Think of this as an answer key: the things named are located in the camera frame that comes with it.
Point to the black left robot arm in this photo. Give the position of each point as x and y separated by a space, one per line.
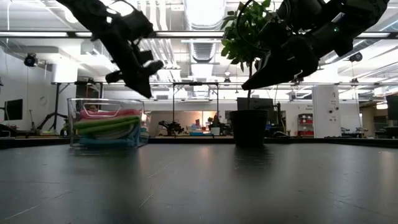
96 21

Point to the black background stand frame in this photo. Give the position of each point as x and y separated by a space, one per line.
77 83

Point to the red storage shelf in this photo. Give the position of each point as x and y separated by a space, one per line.
306 124

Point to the green microfiber towel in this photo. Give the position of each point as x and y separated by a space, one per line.
105 124

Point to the black monitor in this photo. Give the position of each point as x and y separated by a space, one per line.
14 109

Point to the clear plastic bin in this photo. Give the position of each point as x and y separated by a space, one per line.
73 130

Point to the pink microfiber towel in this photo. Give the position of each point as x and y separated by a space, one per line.
109 114

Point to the light blue microfiber towel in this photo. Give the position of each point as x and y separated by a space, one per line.
102 142

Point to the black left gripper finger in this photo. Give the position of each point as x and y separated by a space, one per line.
140 85

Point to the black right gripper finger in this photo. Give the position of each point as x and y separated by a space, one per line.
270 76

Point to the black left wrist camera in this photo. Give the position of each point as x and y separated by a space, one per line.
138 25

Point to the black ceiling spotlight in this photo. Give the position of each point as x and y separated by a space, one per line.
30 60
355 57

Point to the grey waffle microfiber towel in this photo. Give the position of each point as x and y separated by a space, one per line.
115 133

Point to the green potted plant black pot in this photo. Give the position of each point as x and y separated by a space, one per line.
248 127

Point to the white pillar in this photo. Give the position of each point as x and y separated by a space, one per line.
326 112

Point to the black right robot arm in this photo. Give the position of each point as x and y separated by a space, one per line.
342 21

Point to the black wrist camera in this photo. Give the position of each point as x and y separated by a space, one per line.
275 31
138 25

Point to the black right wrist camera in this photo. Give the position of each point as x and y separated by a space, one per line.
275 31

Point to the black background robot arm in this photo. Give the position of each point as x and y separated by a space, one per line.
171 127

